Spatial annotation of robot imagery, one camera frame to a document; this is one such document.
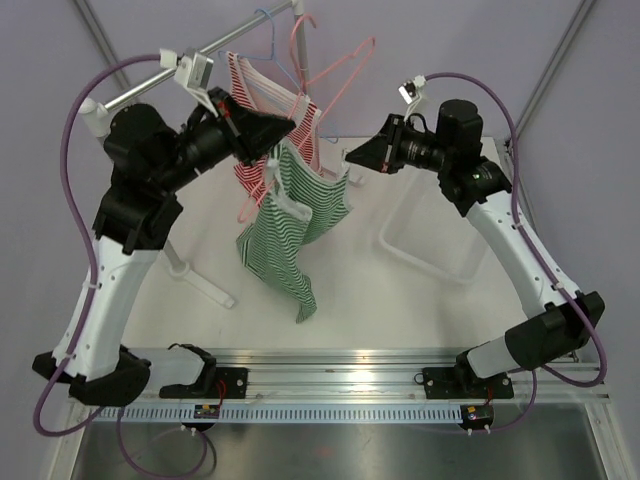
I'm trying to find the left aluminium frame post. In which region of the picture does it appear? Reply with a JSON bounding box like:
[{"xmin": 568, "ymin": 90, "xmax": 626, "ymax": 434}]
[{"xmin": 69, "ymin": 0, "xmax": 164, "ymax": 156}]

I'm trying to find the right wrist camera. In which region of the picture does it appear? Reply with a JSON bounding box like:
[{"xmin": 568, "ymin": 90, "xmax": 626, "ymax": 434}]
[{"xmin": 398, "ymin": 75, "xmax": 430, "ymax": 122}]

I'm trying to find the white metal clothes rack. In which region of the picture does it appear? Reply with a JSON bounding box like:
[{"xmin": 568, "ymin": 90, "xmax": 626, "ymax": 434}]
[{"xmin": 107, "ymin": 1, "xmax": 305, "ymax": 309}]

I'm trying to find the pink wire hanger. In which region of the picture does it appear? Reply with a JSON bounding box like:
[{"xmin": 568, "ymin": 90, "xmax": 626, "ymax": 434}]
[{"xmin": 234, "ymin": 13, "xmax": 377, "ymax": 225}]

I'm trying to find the white plastic basket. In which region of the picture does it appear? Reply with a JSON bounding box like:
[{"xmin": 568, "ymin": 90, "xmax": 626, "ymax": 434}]
[{"xmin": 378, "ymin": 171, "xmax": 488, "ymax": 285}]

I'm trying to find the right aluminium frame post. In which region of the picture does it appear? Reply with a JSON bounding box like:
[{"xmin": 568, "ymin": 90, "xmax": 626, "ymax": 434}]
[{"xmin": 505, "ymin": 0, "xmax": 598, "ymax": 150}]

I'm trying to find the blue wire hanger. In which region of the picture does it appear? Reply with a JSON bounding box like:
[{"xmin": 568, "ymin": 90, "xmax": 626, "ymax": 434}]
[{"xmin": 217, "ymin": 8, "xmax": 339, "ymax": 144}]

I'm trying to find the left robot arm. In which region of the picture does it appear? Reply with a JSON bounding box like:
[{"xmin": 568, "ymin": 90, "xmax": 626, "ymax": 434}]
[{"xmin": 33, "ymin": 87, "xmax": 295, "ymax": 407}]

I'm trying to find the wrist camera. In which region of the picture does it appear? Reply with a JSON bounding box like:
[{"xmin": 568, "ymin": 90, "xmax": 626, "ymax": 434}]
[
  {"xmin": 398, "ymin": 75, "xmax": 430, "ymax": 122},
  {"xmin": 159, "ymin": 49, "xmax": 216, "ymax": 115}
]

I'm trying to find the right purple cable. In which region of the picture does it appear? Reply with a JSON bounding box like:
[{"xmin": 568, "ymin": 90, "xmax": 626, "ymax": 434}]
[{"xmin": 422, "ymin": 72, "xmax": 609, "ymax": 434}]

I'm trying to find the white slotted cable duct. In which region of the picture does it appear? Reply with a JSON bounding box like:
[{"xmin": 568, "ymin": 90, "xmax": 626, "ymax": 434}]
[{"xmin": 99, "ymin": 403, "xmax": 462, "ymax": 424}]

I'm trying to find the green striped tank top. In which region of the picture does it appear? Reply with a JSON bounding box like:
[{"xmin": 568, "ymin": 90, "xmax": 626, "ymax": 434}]
[{"xmin": 236, "ymin": 139, "xmax": 352, "ymax": 323}]

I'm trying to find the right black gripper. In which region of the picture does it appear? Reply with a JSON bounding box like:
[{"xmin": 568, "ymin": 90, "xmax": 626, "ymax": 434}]
[{"xmin": 346, "ymin": 115, "xmax": 453, "ymax": 176}]

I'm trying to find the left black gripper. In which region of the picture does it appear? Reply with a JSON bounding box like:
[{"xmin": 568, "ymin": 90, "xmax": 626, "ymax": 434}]
[{"xmin": 153, "ymin": 87, "xmax": 296, "ymax": 195}]

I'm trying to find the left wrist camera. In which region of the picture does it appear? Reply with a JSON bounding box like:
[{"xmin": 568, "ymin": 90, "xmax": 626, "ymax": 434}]
[{"xmin": 159, "ymin": 49, "xmax": 216, "ymax": 115}]

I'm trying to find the aluminium frame post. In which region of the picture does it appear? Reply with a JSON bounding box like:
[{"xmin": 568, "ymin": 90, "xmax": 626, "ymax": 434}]
[
  {"xmin": 505, "ymin": 0, "xmax": 598, "ymax": 150},
  {"xmin": 69, "ymin": 0, "xmax": 164, "ymax": 156}
]

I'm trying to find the red striped tank top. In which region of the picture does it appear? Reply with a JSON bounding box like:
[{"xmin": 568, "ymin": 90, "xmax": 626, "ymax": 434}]
[{"xmin": 225, "ymin": 52, "xmax": 331, "ymax": 197}]

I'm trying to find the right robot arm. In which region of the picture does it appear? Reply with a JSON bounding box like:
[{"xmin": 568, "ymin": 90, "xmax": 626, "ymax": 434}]
[{"xmin": 345, "ymin": 99, "xmax": 605, "ymax": 397}]

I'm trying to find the aluminium mounting rail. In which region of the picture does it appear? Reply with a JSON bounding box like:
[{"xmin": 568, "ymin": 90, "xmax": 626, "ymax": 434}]
[{"xmin": 67, "ymin": 347, "xmax": 611, "ymax": 404}]

